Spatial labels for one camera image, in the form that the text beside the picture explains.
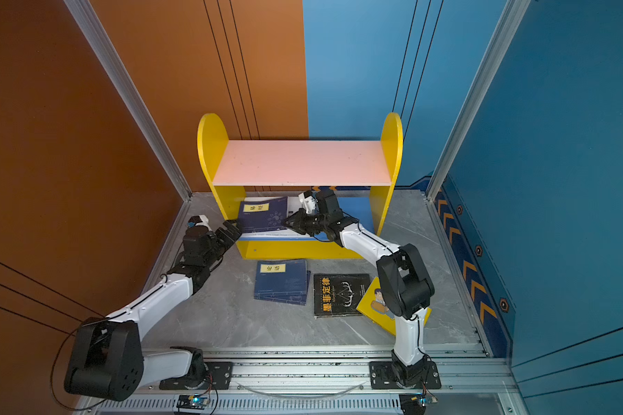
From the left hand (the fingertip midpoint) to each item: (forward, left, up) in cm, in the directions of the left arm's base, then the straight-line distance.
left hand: (236, 225), depth 86 cm
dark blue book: (-12, -15, -17) cm, 25 cm away
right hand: (-1, -15, +2) cm, 15 cm away
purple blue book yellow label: (+4, -9, 0) cm, 10 cm away
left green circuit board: (-47, +5, -19) cm, 51 cm away
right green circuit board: (-47, -56, -19) cm, 75 cm away
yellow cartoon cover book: (-21, -47, -16) cm, 54 cm away
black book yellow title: (-17, -35, -17) cm, 42 cm away
